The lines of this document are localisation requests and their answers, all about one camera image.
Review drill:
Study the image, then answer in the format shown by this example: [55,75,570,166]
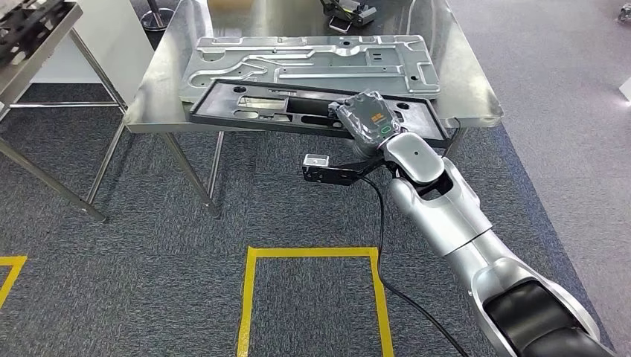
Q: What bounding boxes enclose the black plastic plate frame part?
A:
[189,78,450,149]

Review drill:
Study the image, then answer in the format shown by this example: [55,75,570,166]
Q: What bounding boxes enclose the stainless steel workbench table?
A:
[123,0,505,219]

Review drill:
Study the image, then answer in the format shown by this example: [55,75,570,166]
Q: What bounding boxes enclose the stamped grey metal panel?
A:
[178,34,441,104]

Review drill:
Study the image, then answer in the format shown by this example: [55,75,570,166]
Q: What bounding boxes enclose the yellow floor tape square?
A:
[236,246,395,357]
[0,255,28,310]

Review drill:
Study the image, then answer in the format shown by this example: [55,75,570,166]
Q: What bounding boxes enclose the grey remote controller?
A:
[320,0,378,27]

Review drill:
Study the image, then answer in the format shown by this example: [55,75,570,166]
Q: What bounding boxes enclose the stack of black plastic parts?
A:
[0,0,65,68]

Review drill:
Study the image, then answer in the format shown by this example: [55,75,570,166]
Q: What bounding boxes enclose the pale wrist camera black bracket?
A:
[301,153,391,187]

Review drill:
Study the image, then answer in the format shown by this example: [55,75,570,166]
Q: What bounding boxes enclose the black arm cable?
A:
[362,118,470,357]

